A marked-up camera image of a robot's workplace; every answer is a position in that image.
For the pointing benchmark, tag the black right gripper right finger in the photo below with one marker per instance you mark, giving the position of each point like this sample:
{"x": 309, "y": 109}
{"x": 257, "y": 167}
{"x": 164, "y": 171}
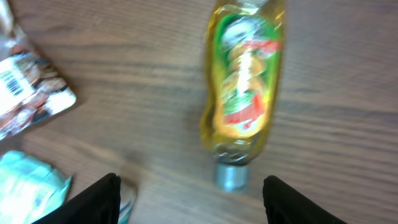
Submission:
{"x": 285, "y": 205}

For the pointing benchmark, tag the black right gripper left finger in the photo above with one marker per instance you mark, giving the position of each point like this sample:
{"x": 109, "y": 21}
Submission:
{"x": 98, "y": 204}

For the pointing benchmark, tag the small teal white box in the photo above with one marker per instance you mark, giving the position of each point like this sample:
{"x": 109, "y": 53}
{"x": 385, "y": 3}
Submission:
{"x": 128, "y": 195}

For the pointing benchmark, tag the light teal snack packet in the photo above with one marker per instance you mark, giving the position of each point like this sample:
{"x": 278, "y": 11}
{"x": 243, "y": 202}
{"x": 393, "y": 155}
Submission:
{"x": 30, "y": 188}

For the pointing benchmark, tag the cream brown bread bag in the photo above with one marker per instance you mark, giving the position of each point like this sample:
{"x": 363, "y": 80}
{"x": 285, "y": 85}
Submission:
{"x": 32, "y": 90}

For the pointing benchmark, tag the yellow Vim dish soap bottle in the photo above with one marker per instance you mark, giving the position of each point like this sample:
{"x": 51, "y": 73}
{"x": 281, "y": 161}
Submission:
{"x": 244, "y": 44}

